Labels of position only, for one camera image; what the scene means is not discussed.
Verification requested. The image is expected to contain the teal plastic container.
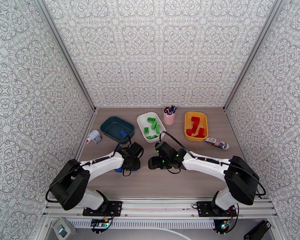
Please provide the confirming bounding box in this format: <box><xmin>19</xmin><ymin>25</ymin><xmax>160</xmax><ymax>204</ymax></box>
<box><xmin>100</xmin><ymin>116</ymin><xmax>136</xmax><ymax>145</ymax></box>

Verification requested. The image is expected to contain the white plastic container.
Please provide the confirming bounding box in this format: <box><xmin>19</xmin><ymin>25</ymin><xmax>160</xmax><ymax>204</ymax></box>
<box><xmin>136</xmin><ymin>112</ymin><xmax>166</xmax><ymax>144</ymax></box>

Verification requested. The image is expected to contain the white squeeze bottle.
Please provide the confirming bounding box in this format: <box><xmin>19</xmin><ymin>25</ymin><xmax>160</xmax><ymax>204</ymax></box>
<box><xmin>86</xmin><ymin>130</ymin><xmax>102</xmax><ymax>145</ymax></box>

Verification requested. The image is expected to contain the pink pen cup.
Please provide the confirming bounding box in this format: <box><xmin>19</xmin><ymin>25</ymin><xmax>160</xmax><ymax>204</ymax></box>
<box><xmin>163</xmin><ymin>110</ymin><xmax>176</xmax><ymax>125</ymax></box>

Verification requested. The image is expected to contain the printed white tube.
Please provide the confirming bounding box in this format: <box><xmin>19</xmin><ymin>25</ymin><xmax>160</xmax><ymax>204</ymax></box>
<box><xmin>205</xmin><ymin>136</ymin><xmax>230</xmax><ymax>150</ymax></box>

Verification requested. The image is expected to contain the yellow plastic container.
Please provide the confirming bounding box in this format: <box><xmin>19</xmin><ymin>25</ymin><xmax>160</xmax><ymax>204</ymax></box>
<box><xmin>184</xmin><ymin>111</ymin><xmax>209</xmax><ymax>142</ymax></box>

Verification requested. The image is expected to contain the small green circuit board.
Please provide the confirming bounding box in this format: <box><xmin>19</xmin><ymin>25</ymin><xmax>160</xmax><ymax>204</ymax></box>
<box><xmin>90</xmin><ymin>220</ymin><xmax>109</xmax><ymax>228</ymax></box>

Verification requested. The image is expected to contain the white grey box device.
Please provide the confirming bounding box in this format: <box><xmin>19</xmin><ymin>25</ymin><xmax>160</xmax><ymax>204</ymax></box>
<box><xmin>51</xmin><ymin>216</ymin><xmax>77</xmax><ymax>240</ymax></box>

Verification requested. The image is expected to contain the black box device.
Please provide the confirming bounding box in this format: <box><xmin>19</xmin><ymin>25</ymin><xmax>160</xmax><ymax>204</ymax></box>
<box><xmin>244</xmin><ymin>220</ymin><xmax>272</xmax><ymax>240</ymax></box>

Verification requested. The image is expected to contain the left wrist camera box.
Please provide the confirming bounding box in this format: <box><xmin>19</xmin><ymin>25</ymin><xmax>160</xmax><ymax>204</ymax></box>
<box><xmin>131</xmin><ymin>142</ymin><xmax>144</xmax><ymax>155</ymax></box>

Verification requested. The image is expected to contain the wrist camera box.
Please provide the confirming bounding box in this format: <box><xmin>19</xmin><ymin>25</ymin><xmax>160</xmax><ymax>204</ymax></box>
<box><xmin>155</xmin><ymin>142</ymin><xmax>172</xmax><ymax>155</ymax></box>
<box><xmin>131</xmin><ymin>142</ymin><xmax>144</xmax><ymax>155</ymax></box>

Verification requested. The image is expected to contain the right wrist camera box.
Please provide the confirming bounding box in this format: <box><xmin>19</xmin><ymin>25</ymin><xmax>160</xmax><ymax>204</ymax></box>
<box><xmin>155</xmin><ymin>142</ymin><xmax>172</xmax><ymax>155</ymax></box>

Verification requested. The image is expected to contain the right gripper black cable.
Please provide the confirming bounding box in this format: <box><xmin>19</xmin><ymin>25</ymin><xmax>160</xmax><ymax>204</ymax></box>
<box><xmin>158</xmin><ymin>131</ymin><xmax>193</xmax><ymax>157</ymax></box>

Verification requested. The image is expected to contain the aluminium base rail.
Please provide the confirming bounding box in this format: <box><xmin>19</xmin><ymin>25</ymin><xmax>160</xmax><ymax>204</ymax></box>
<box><xmin>42</xmin><ymin>197</ymin><xmax>278</xmax><ymax>220</ymax></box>

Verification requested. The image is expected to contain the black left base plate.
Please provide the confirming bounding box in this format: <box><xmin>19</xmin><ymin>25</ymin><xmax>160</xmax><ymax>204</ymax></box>
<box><xmin>82</xmin><ymin>200</ymin><xmax>123</xmax><ymax>217</ymax></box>

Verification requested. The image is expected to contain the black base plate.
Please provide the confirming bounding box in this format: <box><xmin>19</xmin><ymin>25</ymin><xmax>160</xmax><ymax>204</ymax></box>
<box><xmin>82</xmin><ymin>200</ymin><xmax>123</xmax><ymax>217</ymax></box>
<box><xmin>197</xmin><ymin>200</ymin><xmax>237</xmax><ymax>218</ymax></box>

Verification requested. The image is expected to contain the aluminium side rail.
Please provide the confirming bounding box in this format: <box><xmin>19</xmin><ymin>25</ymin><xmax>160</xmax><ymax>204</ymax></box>
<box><xmin>74</xmin><ymin>109</ymin><xmax>98</xmax><ymax>160</ymax></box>

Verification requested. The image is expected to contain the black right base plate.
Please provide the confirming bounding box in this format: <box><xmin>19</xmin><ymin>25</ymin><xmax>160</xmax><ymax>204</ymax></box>
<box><xmin>197</xmin><ymin>200</ymin><xmax>237</xmax><ymax>218</ymax></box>

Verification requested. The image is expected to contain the white slotted cable duct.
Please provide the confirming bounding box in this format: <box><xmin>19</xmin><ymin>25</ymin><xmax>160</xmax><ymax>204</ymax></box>
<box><xmin>67</xmin><ymin>220</ymin><xmax>216</xmax><ymax>229</ymax></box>

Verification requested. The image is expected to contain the white curved cable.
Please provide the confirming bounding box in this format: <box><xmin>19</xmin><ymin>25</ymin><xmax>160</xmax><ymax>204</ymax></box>
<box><xmin>140</xmin><ymin>226</ymin><xmax>193</xmax><ymax>240</ymax></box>

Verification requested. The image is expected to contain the aluminium corner post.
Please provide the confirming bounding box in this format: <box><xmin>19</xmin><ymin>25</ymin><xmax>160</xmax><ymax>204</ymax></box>
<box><xmin>34</xmin><ymin>0</ymin><xmax>98</xmax><ymax>112</ymax></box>
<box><xmin>223</xmin><ymin>0</ymin><xmax>284</xmax><ymax>111</ymax></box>

